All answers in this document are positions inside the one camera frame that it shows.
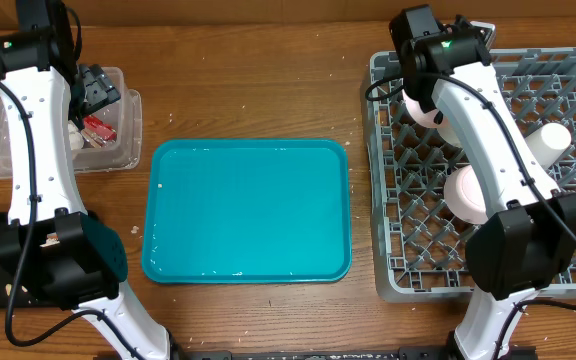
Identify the brown cardboard backdrop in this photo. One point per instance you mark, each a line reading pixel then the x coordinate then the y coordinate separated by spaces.
pixel 130 13

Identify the grey plastic dish rack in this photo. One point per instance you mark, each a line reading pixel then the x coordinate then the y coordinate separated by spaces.
pixel 418 243

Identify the large pink plate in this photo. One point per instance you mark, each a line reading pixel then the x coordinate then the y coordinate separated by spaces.
pixel 430 119

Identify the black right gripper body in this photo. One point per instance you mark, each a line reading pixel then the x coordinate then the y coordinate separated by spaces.
pixel 419 95

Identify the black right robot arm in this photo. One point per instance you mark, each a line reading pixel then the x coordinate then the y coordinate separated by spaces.
pixel 529 236

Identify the white paper napkin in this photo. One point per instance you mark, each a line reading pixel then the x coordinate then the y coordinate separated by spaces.
pixel 76 139

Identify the white upside-down cup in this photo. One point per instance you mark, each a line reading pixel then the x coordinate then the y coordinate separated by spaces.
pixel 548 143

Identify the clear plastic bin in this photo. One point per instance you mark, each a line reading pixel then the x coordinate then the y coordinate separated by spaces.
pixel 124 116

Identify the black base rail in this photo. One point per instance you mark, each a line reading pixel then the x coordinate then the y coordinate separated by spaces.
pixel 405 353

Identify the teal plastic tray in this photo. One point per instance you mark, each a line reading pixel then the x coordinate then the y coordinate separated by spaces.
pixel 248 211

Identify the pale green bowl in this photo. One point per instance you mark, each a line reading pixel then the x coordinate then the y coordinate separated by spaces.
pixel 448 134

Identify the red snack wrapper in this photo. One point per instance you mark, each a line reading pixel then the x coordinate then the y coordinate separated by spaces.
pixel 96 133

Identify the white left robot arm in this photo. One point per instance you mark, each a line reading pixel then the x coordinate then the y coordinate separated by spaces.
pixel 36 103

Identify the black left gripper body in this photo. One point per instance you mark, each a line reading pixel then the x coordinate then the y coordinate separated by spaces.
pixel 91 92

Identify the orange carrot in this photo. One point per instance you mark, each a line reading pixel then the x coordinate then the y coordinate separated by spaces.
pixel 51 239

